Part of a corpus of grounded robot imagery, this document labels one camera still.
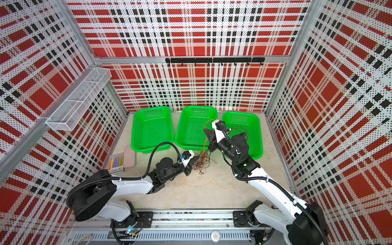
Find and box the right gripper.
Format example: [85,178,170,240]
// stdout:
[204,129,238,164]

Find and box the orange cable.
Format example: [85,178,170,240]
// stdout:
[195,118,218,172]

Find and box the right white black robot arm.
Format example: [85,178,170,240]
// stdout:
[204,129,328,245]

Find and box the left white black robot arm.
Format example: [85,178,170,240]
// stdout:
[66,148,200,222]

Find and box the middle green plastic basket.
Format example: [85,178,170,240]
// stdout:
[175,106,218,151]

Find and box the green plastic basket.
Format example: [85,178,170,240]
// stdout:
[222,111,263,160]
[131,106,174,154]
[175,106,218,151]

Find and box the right green plastic basket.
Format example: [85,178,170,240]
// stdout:
[222,111,263,160]

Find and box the left green plastic basket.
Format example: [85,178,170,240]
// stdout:
[131,106,174,154]

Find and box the white round knob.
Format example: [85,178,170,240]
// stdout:
[210,230,221,243]

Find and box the colourful marker box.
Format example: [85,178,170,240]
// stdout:
[106,145,136,174]

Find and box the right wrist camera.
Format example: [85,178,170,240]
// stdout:
[212,119,229,143]

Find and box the black cable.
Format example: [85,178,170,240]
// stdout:
[192,151,212,176]

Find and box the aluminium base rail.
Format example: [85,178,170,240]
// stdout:
[70,209,319,243]

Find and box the black hook rail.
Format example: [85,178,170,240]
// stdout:
[165,57,265,65]

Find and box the white wire mesh shelf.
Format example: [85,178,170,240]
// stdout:
[46,67,111,131]

